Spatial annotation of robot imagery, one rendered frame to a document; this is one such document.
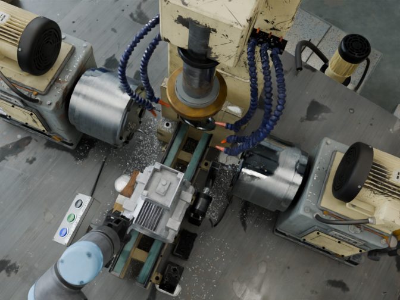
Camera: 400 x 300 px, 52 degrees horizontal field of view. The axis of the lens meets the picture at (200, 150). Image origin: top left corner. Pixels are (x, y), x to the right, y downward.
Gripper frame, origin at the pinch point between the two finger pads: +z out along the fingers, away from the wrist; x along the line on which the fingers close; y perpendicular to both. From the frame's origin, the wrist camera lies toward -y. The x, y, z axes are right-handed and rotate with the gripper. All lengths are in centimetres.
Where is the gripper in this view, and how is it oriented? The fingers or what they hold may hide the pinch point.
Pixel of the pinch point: (125, 225)
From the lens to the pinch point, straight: 132.7
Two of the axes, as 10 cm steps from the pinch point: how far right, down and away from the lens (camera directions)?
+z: 1.3, -1.2, 9.8
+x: -9.2, -3.8, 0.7
